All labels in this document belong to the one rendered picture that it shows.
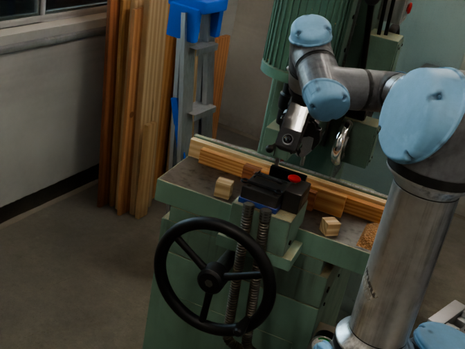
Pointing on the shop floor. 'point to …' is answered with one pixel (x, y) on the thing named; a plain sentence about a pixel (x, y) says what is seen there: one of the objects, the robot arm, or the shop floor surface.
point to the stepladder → (205, 119)
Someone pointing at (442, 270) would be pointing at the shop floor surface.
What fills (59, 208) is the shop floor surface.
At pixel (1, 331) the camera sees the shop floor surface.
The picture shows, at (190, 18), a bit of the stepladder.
